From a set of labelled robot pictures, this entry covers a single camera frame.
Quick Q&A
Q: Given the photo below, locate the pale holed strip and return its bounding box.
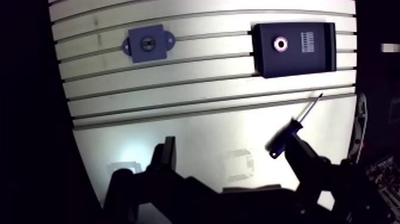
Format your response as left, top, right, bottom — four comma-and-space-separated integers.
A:
347, 92, 368, 164

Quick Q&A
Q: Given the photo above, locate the dark blue-grey housing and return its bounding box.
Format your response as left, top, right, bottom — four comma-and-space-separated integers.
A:
121, 24, 176, 64

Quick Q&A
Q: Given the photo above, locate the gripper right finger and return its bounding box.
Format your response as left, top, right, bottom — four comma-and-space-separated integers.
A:
283, 132, 396, 224

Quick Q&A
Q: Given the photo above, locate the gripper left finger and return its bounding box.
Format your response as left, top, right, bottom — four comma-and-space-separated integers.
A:
102, 135, 221, 224

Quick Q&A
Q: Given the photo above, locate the steel bearing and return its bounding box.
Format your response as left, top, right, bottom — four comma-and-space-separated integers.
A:
273, 36, 289, 53

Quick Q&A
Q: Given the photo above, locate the dark-handled screwdriver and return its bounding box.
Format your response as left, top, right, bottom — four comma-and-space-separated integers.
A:
265, 92, 324, 160

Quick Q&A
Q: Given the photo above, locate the black tray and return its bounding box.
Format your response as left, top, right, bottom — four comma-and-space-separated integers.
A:
251, 21, 338, 79

